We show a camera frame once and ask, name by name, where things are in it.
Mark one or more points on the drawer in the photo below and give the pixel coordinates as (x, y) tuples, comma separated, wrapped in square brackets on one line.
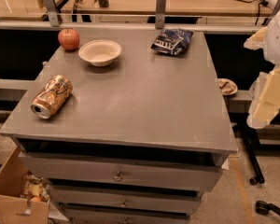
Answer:
[(122, 216), (163, 200), (122, 171)]

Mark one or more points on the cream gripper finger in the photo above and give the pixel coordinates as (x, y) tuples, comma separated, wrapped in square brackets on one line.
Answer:
[(266, 99), (256, 41)]

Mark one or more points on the blue chip bag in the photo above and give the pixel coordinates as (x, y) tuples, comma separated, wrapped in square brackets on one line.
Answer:
[(172, 41)]

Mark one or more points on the cardboard box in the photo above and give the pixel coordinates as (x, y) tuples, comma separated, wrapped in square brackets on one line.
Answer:
[(13, 208)]

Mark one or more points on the orange soda can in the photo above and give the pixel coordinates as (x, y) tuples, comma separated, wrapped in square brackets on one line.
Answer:
[(52, 97)]

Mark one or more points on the grey drawer cabinet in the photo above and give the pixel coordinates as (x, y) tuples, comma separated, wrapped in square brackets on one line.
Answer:
[(146, 106)]

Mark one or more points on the black chair base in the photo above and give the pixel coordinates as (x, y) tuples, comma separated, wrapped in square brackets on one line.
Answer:
[(250, 138)]

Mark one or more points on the red apple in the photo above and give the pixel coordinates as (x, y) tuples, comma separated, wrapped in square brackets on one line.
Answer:
[(68, 39)]

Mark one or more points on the top drawer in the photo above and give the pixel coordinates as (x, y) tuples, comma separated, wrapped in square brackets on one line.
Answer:
[(122, 171)]

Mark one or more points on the white paper bowl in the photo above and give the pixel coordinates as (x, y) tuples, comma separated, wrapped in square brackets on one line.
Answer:
[(100, 53)]

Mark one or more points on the small plate with food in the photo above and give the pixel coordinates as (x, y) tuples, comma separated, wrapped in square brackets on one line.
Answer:
[(227, 86)]

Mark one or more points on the metal rail bracket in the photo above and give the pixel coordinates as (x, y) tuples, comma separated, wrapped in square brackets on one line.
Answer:
[(160, 14), (52, 12)]

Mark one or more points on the bottom drawer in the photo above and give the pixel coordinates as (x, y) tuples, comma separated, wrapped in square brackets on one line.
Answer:
[(122, 216)]

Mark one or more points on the middle drawer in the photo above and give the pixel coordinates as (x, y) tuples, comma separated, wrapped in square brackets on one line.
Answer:
[(163, 200)]

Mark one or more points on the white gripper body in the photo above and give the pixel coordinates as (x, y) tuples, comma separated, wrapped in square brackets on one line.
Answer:
[(278, 37)]

